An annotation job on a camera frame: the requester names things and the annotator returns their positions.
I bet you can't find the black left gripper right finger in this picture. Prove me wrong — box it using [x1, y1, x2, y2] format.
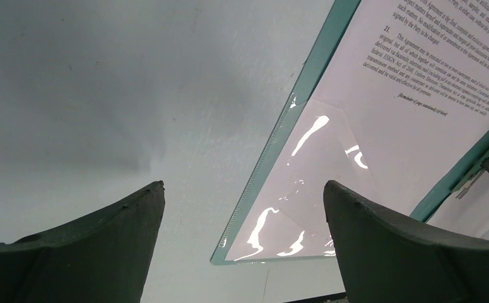
[323, 181, 489, 302]

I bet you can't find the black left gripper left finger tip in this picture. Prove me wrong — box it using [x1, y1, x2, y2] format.
[0, 181, 165, 302]

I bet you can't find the printed white paper sheet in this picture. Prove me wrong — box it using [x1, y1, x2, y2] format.
[224, 0, 489, 262]

